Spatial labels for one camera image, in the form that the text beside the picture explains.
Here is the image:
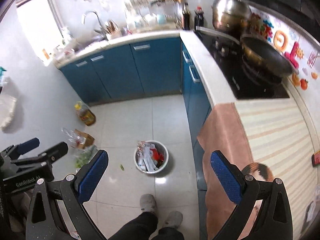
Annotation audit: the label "yellow red box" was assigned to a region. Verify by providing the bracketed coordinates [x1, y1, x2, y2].
[311, 151, 320, 167]

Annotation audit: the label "red white sugar bag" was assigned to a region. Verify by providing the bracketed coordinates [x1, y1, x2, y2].
[136, 141, 156, 172]

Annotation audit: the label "red wrapper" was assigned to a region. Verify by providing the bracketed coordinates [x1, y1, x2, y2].
[151, 148, 164, 165]

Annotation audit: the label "white trash bucket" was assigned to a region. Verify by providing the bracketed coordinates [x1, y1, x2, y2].
[133, 140, 169, 174]

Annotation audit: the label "blue kitchen cabinets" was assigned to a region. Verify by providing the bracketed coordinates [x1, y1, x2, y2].
[60, 37, 211, 191]

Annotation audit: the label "bag of green vegetables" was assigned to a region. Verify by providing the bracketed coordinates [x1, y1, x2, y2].
[73, 145, 98, 169]

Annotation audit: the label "brown cardboard box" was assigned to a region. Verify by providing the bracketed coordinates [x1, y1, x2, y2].
[74, 129, 95, 149]

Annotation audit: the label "yellow cooking oil bottle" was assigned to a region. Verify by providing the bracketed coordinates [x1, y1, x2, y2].
[74, 101, 96, 126]

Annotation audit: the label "cat shaped mat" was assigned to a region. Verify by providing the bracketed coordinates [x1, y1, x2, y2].
[242, 162, 274, 182]

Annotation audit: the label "black trouser legs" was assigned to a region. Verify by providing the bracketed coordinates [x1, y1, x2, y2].
[108, 212, 184, 239]

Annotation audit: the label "grey left slipper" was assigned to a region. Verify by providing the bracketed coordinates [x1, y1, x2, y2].
[139, 194, 157, 216]

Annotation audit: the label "chrome sink faucet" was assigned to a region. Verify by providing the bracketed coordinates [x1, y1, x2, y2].
[83, 10, 107, 37]

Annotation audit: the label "dish rack with bowls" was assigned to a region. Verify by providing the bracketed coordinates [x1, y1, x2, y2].
[125, 0, 182, 33]

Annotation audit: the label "black wok pan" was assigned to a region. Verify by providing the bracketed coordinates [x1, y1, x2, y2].
[195, 26, 294, 79]

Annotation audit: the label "black gas stove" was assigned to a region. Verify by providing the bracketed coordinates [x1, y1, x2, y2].
[195, 30, 289, 100]

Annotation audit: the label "dark soy sauce bottle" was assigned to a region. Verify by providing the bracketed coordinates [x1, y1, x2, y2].
[182, 2, 190, 30]

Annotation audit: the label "red cap sauce bottle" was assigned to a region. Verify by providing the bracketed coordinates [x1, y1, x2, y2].
[194, 6, 204, 30]

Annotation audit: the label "steel steamer pot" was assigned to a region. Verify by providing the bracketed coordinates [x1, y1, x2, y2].
[212, 0, 252, 33]

